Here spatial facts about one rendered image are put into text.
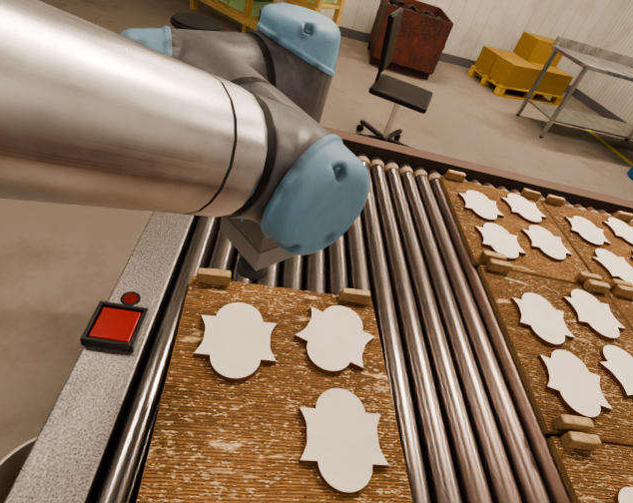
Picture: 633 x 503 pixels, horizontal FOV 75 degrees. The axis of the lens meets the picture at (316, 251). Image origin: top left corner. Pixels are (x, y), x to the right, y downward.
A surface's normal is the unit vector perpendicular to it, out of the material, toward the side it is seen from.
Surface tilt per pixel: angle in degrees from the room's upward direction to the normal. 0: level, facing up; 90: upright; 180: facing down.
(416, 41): 90
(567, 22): 90
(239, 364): 0
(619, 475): 0
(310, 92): 90
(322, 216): 92
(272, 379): 0
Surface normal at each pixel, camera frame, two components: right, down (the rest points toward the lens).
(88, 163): 0.64, 0.59
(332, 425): 0.25, -0.73
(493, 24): 0.11, 0.68
